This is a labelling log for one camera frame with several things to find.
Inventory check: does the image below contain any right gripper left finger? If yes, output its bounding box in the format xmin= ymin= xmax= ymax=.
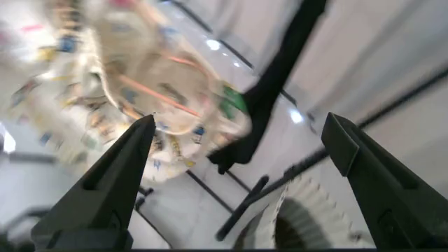
xmin=30 ymin=114 xmax=157 ymax=251

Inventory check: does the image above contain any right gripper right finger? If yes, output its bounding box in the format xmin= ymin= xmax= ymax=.
xmin=321 ymin=111 xmax=448 ymax=251

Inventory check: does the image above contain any pink clothes hanger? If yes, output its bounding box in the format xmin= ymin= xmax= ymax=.
xmin=117 ymin=52 xmax=211 ymax=119

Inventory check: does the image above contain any cream printed garment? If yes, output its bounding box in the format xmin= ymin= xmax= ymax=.
xmin=0 ymin=0 xmax=253 ymax=183

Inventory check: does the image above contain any black garment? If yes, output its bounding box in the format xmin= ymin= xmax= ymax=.
xmin=208 ymin=0 xmax=328 ymax=175

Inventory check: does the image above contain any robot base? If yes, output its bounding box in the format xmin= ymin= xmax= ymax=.
xmin=0 ymin=206 xmax=53 ymax=252

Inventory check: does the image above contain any white laundry basket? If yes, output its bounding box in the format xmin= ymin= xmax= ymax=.
xmin=233 ymin=174 xmax=376 ymax=250

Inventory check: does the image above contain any black clothes rack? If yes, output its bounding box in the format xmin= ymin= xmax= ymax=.
xmin=134 ymin=68 xmax=448 ymax=242

